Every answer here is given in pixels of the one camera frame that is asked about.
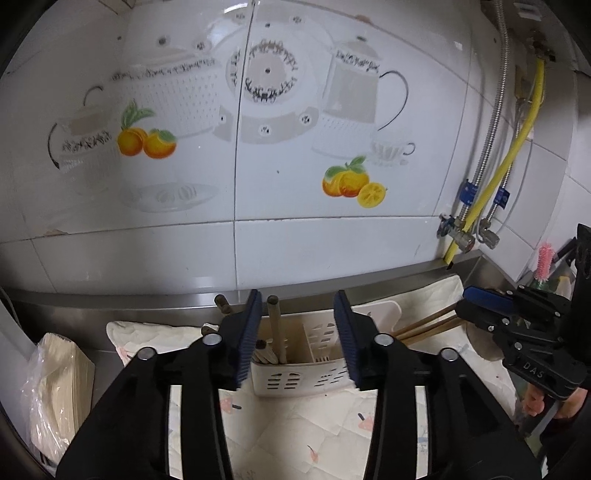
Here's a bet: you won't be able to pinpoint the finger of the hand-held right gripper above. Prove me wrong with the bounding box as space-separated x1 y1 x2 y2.
454 300 511 336
462 285 519 313

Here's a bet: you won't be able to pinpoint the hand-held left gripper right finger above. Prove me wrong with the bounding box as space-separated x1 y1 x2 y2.
333 289 542 480

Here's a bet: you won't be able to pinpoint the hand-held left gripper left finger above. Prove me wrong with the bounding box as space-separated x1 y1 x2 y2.
55 289 262 480

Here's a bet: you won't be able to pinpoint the wooden chopsticks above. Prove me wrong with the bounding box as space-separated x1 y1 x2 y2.
266 295 290 363

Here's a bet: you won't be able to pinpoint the white plastic utensil basket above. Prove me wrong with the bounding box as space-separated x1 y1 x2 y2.
249 299 400 398

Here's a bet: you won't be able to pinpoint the person's right forearm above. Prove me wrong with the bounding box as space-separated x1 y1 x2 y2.
537 387 591 480

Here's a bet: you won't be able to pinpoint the person's right hand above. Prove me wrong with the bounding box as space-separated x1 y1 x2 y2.
522 383 590 421

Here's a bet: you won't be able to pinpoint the steel water valve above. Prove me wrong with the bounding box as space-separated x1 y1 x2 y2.
477 220 502 250

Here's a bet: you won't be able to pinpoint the pink bottle brush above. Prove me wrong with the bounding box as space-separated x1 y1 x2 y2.
533 242 555 285

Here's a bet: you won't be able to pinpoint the white quilted cloth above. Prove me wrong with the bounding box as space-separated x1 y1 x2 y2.
106 274 518 480

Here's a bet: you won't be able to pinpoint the bagged beige paper stack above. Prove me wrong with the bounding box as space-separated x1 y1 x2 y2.
20 332 96 467

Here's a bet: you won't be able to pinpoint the white countertop appliance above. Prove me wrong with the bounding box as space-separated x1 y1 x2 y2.
0 288 38 370

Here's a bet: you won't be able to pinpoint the brass gas fitting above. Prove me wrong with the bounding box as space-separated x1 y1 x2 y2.
526 28 557 64

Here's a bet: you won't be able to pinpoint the blue handled water valve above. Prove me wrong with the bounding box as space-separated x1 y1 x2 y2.
438 212 476 253

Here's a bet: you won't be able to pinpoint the short braided steel hose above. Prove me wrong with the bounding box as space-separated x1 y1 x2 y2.
482 131 534 227

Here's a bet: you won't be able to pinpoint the yellow gas hose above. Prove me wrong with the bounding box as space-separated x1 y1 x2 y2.
443 57 546 271

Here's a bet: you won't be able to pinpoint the long braided steel hose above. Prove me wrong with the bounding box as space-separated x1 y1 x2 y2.
454 0 509 227

